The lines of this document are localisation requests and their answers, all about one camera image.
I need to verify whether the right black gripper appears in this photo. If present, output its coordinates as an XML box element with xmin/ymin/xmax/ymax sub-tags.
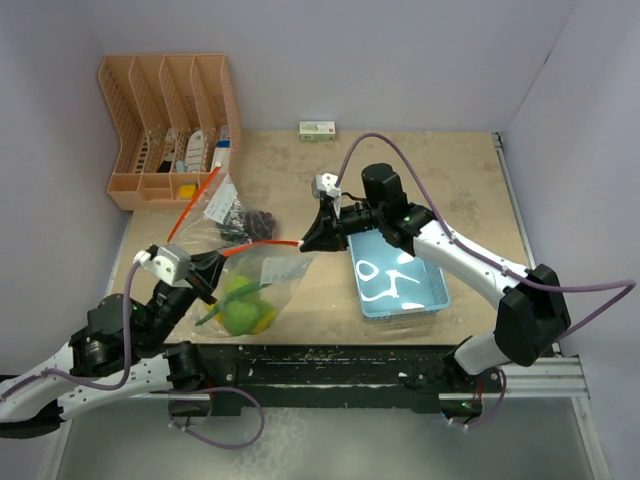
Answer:
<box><xmin>302</xmin><ymin>198</ymin><xmax>386</xmax><ymax>251</ymax></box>

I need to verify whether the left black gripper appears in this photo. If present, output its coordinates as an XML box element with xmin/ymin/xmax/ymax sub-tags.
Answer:
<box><xmin>139</xmin><ymin>244</ymin><xmax>229</xmax><ymax>351</ymax></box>

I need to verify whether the clear orange-zip bag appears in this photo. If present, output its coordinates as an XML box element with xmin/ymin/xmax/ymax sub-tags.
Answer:
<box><xmin>167</xmin><ymin>163</ymin><xmax>277</xmax><ymax>246</ymax></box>

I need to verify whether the green chili pepper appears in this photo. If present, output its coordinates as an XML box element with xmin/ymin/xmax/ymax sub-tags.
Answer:
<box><xmin>195</xmin><ymin>282</ymin><xmax>265</xmax><ymax>326</ymax></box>

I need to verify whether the red grape bunch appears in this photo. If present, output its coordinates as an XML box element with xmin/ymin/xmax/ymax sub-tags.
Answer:
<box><xmin>215</xmin><ymin>209</ymin><xmax>277</xmax><ymax>244</ymax></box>

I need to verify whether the green bumpy fruit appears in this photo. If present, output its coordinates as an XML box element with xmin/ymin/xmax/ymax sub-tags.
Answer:
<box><xmin>222</xmin><ymin>300</ymin><xmax>260</xmax><ymax>336</ymax></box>

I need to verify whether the yellow banana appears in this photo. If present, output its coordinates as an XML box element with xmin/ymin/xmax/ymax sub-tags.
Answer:
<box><xmin>251</xmin><ymin>307</ymin><xmax>277</xmax><ymax>335</ymax></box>

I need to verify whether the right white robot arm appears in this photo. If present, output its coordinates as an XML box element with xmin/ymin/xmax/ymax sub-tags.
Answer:
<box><xmin>300</xmin><ymin>163</ymin><xmax>571</xmax><ymax>391</ymax></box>

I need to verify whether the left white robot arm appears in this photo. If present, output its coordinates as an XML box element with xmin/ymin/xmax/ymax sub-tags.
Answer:
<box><xmin>1</xmin><ymin>247</ymin><xmax>227</xmax><ymax>439</ymax></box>

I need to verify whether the yellow block in organizer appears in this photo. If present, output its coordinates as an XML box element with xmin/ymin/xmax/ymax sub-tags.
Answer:
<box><xmin>178</xmin><ymin>184</ymin><xmax>198</xmax><ymax>200</ymax></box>

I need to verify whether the light blue plastic basket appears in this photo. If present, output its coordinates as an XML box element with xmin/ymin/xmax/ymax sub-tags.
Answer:
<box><xmin>348</xmin><ymin>230</ymin><xmax>450</xmax><ymax>321</ymax></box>

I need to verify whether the small white green box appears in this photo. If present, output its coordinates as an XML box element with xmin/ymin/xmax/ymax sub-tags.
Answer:
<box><xmin>298</xmin><ymin>121</ymin><xmax>336</xmax><ymax>142</ymax></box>

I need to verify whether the white tube in organizer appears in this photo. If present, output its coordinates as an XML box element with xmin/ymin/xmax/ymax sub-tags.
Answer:
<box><xmin>184</xmin><ymin>130</ymin><xmax>205</xmax><ymax>173</ymax></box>

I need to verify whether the blue white box in organizer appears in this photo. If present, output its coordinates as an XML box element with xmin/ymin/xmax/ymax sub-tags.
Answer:
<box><xmin>210</xmin><ymin>125</ymin><xmax>231</xmax><ymax>172</ymax></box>

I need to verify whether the orange desk file organizer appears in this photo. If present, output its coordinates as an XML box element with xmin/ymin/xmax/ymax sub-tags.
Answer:
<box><xmin>98</xmin><ymin>53</ymin><xmax>243</xmax><ymax>211</ymax></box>

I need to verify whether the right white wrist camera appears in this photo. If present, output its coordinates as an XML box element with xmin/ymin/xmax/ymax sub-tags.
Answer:
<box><xmin>311</xmin><ymin>173</ymin><xmax>342</xmax><ymax>213</ymax></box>

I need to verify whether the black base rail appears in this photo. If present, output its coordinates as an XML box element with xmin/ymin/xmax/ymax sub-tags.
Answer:
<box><xmin>165</xmin><ymin>342</ymin><xmax>503</xmax><ymax>416</ymax></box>

